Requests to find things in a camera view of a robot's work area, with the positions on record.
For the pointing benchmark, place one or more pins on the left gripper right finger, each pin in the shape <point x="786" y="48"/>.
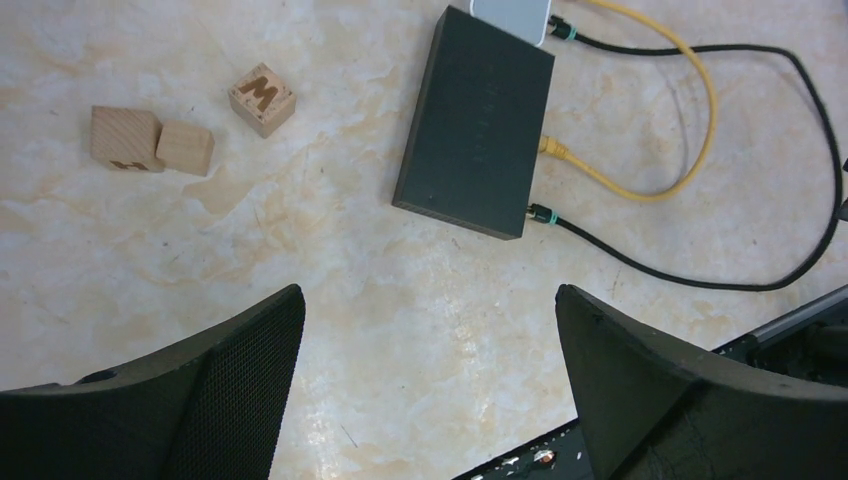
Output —
<point x="696" y="411"/>

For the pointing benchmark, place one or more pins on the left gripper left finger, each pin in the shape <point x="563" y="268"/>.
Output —
<point x="207" y="407"/>

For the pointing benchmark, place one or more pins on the black network switch box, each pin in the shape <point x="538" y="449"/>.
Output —
<point x="472" y="148"/>

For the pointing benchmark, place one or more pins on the grey card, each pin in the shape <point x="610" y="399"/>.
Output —
<point x="524" y="19"/>

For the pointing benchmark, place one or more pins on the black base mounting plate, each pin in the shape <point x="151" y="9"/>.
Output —
<point x="782" y="344"/>

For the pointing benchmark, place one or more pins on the plain wooden cube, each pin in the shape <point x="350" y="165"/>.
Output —
<point x="185" y="147"/>

